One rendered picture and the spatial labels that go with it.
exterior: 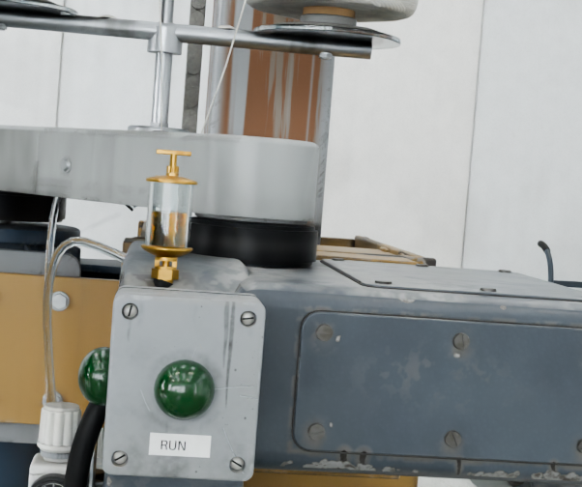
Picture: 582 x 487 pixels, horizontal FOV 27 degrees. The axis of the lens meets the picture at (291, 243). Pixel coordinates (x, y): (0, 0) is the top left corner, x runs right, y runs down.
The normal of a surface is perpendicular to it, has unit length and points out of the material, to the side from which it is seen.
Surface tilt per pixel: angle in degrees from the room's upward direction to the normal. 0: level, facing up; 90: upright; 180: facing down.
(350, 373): 90
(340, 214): 90
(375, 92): 90
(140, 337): 90
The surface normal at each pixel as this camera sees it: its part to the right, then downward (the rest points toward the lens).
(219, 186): -0.49, 0.00
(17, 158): -0.71, -0.02
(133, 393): 0.11, 0.06
